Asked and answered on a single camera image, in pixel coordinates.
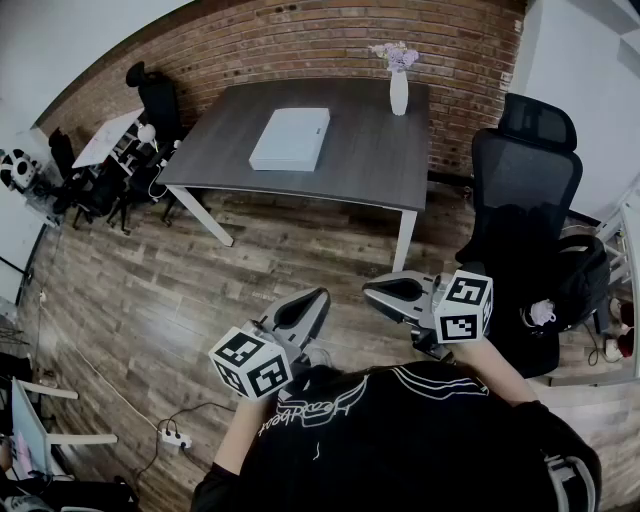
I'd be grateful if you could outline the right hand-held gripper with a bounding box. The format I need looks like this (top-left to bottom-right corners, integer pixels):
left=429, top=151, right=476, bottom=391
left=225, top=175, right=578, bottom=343
left=362, top=269, right=494, bottom=361

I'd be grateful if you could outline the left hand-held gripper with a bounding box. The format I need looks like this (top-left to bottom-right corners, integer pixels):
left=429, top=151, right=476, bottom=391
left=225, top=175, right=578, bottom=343
left=208, top=287, right=331, bottom=400

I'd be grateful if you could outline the person's left forearm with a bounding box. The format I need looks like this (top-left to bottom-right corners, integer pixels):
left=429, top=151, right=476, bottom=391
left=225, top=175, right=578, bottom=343
left=212, top=394, right=279, bottom=476

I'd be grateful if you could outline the person's right forearm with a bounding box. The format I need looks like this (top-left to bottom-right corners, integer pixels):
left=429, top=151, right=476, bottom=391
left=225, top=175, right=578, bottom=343
left=452, top=334, right=539, bottom=406

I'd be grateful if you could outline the person's grey shoe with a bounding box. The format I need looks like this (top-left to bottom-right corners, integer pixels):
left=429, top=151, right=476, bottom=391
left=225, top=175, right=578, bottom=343
left=302, top=347, right=332, bottom=371

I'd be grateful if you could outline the white plush charm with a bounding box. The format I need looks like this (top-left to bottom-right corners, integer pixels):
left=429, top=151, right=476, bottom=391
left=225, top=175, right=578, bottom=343
left=529, top=298, right=557, bottom=325

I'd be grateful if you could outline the person's black shirt torso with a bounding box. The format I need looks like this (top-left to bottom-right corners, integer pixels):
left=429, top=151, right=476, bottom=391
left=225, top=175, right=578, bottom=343
left=192, top=362, right=604, bottom=512

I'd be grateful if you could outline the black mesh office chair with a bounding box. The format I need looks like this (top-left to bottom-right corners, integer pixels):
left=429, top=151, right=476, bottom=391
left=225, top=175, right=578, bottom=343
left=454, top=92, right=614, bottom=381

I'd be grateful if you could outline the black backpack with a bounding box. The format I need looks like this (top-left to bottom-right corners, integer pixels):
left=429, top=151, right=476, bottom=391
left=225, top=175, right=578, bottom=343
left=549, top=234, right=614, bottom=334

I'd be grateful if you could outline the white power strip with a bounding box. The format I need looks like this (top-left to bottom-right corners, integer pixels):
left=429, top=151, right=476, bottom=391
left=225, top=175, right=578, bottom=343
left=158, top=427, right=194, bottom=450

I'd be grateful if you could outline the white board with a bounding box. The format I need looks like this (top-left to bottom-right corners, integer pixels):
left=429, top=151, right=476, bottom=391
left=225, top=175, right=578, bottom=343
left=72, top=107, right=146, bottom=170

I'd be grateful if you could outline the white round fan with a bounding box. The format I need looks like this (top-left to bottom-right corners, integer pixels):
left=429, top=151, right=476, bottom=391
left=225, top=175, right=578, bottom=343
left=0, top=148, right=41, bottom=190

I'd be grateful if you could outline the black power cable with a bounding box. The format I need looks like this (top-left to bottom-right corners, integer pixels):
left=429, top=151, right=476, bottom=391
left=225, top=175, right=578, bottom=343
left=134, top=402, right=236, bottom=481

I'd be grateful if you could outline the white charging cable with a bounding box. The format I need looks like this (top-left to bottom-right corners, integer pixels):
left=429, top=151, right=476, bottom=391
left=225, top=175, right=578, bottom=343
left=146, top=162, right=170, bottom=202

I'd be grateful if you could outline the white table frame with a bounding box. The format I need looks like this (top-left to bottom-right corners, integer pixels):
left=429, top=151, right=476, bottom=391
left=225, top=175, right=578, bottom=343
left=9, top=377, right=119, bottom=476

